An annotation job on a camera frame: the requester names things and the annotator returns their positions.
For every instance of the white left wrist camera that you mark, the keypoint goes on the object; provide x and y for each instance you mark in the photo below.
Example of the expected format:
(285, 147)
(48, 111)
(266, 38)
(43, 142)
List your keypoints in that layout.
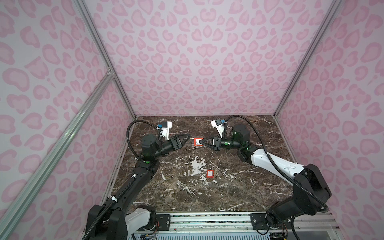
(164, 130)

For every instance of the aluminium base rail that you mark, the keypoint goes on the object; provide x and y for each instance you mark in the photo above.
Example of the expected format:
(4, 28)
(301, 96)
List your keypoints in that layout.
(240, 226)

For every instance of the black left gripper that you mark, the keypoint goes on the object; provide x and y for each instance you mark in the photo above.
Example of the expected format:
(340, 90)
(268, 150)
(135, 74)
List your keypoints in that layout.
(176, 143)

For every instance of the red padlock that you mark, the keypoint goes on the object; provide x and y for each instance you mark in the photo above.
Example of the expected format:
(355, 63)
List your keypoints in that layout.
(195, 142)
(210, 172)

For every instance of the aluminium frame post left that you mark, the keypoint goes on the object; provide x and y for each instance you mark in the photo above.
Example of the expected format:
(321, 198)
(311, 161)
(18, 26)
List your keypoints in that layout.
(91, 27)

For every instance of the aluminium frame post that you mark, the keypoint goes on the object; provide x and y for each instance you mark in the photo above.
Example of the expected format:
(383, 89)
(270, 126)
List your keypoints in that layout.
(327, 21)
(91, 27)

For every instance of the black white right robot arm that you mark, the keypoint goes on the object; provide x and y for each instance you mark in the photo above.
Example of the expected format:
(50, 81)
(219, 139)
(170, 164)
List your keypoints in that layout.
(310, 189)

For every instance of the aluminium frame post right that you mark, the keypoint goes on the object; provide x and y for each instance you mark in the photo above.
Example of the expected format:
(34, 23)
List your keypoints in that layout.
(327, 21)

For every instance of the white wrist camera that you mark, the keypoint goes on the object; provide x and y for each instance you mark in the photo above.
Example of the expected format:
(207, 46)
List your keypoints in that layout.
(221, 127)
(164, 130)

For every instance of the aluminium diagonal frame bar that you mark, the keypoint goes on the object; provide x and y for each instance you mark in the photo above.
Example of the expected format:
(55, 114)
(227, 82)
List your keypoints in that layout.
(19, 207)

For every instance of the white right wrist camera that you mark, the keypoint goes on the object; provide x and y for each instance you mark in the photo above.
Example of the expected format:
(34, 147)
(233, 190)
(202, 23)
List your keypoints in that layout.
(221, 127)

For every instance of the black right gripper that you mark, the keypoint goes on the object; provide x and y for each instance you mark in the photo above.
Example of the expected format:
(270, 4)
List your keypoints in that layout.
(216, 145)

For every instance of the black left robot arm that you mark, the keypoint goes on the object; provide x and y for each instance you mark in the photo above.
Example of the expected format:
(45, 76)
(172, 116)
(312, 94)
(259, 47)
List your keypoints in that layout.
(111, 220)

